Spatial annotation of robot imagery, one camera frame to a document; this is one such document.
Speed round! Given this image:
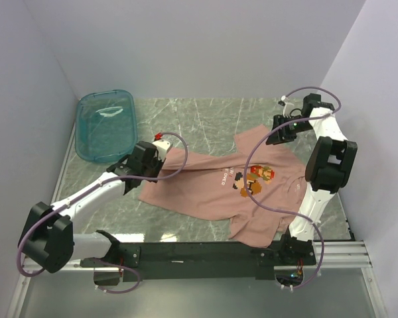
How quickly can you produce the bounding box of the teal transparent plastic bin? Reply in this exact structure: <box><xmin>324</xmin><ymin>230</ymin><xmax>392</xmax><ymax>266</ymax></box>
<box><xmin>75</xmin><ymin>89</ymin><xmax>138</xmax><ymax>163</ymax></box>

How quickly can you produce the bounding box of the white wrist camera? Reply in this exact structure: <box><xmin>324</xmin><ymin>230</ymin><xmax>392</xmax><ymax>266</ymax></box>
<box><xmin>152</xmin><ymin>132</ymin><xmax>172</xmax><ymax>162</ymax></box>
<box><xmin>277</xmin><ymin>95</ymin><xmax>302</xmax><ymax>117</ymax></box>

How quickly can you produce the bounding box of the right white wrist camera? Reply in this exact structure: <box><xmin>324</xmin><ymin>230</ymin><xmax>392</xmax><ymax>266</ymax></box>
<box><xmin>277</xmin><ymin>95</ymin><xmax>302</xmax><ymax>117</ymax></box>

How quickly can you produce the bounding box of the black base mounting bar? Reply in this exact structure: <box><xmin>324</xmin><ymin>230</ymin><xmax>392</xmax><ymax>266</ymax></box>
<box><xmin>105</xmin><ymin>241</ymin><xmax>321</xmax><ymax>280</ymax></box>

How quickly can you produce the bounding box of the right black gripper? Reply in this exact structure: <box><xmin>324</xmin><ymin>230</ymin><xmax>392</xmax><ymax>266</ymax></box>
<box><xmin>265</xmin><ymin>115</ymin><xmax>313</xmax><ymax>145</ymax></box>

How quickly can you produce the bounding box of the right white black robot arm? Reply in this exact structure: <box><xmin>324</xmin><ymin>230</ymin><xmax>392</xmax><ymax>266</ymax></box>
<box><xmin>265</xmin><ymin>93</ymin><xmax>358</xmax><ymax>265</ymax></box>

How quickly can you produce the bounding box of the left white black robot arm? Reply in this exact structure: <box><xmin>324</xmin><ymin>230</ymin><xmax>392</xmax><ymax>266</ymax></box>
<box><xmin>18</xmin><ymin>139</ymin><xmax>172</xmax><ymax>273</ymax></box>

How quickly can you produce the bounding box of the pink printed t shirt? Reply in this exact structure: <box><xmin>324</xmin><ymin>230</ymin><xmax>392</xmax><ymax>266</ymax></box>
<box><xmin>139</xmin><ymin>125</ymin><xmax>306</xmax><ymax>248</ymax></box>

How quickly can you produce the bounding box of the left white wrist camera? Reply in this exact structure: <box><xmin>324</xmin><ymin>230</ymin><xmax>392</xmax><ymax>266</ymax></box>
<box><xmin>152</xmin><ymin>132</ymin><xmax>172</xmax><ymax>162</ymax></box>

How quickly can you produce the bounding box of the aluminium extrusion rail frame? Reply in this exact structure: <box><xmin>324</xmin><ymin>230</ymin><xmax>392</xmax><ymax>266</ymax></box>
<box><xmin>16</xmin><ymin>103</ymin><xmax>385</xmax><ymax>317</ymax></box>

